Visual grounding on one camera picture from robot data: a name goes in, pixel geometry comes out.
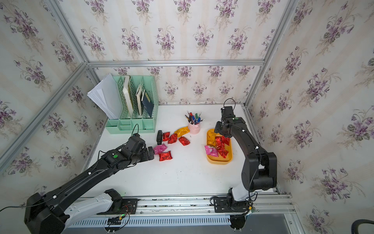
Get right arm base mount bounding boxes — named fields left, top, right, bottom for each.
left=209, top=186, right=257, bottom=213

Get pens in cup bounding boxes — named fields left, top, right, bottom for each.
left=185, top=111, right=205, bottom=125

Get red tea bag under yellow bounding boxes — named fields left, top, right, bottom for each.
left=168, top=134, right=178, bottom=144

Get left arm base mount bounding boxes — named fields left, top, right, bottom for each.
left=97, top=189, right=138, bottom=215

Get green desk file organizer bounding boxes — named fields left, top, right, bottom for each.
left=105, top=76, right=158, bottom=134

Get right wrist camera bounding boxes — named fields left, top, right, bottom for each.
left=221, top=106, right=235, bottom=121

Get red tea bag by stapler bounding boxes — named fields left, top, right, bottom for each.
left=162, top=132, right=170, bottom=142

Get dark blue book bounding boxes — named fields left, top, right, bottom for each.
left=141, top=90, right=154, bottom=118

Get yellow plastic storage box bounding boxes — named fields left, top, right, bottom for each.
left=205, top=129, right=233, bottom=165

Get white paper stack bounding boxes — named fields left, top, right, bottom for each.
left=87, top=74, right=122, bottom=120

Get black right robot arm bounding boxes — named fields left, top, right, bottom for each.
left=215, top=117, right=277, bottom=201

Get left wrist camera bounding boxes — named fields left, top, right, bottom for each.
left=129, top=133, right=145, bottom=143

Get red tea bag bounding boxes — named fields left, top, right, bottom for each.
left=162, top=132, right=170, bottom=142
left=168, top=134, right=178, bottom=144
left=215, top=136, right=223, bottom=149
left=179, top=136, right=191, bottom=146
left=159, top=151, right=173, bottom=161
left=221, top=136, right=230, bottom=146
left=217, top=146, right=228, bottom=159

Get small yellow tea bag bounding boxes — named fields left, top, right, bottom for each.
left=207, top=131, right=216, bottom=147

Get yellow tea bag by cup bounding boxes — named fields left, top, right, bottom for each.
left=174, top=126, right=190, bottom=138

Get pink tea bag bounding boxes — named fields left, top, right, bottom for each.
left=205, top=145, right=219, bottom=158
left=153, top=144, right=167, bottom=155

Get pink pen cup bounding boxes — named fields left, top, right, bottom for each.
left=188, top=123, right=201, bottom=135

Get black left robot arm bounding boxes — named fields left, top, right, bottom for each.
left=24, top=134, right=154, bottom=234

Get tan worn-edge book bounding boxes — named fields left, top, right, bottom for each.
left=135, top=84, right=143, bottom=116

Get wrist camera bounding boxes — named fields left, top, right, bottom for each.
left=129, top=133, right=145, bottom=143
left=221, top=106, right=235, bottom=121

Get black stapler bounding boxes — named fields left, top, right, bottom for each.
left=156, top=130, right=163, bottom=145

